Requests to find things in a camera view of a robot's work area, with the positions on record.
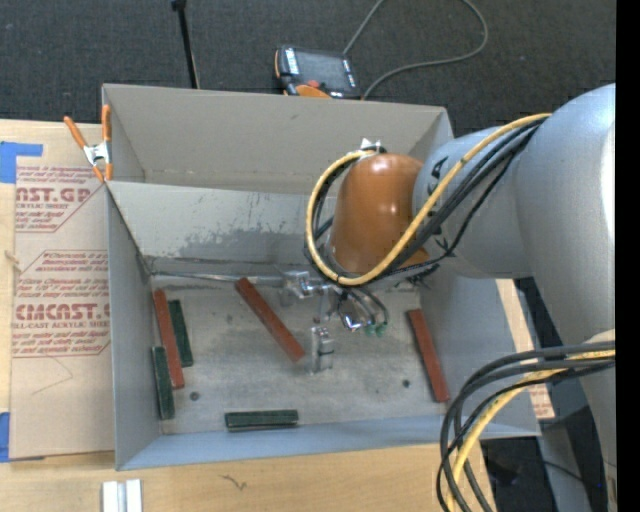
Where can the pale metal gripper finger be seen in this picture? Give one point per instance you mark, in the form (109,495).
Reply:
(328,354)
(316,350)

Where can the red-brown flat block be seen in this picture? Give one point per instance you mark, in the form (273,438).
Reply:
(428,355)
(270,320)
(169,340)

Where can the dark green flat block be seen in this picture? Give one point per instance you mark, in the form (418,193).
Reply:
(181,334)
(163,382)
(261,419)

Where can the grey metal bin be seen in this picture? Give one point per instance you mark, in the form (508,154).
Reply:
(250,150)

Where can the brown cardboard board red print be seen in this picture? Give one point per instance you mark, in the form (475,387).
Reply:
(55,280)

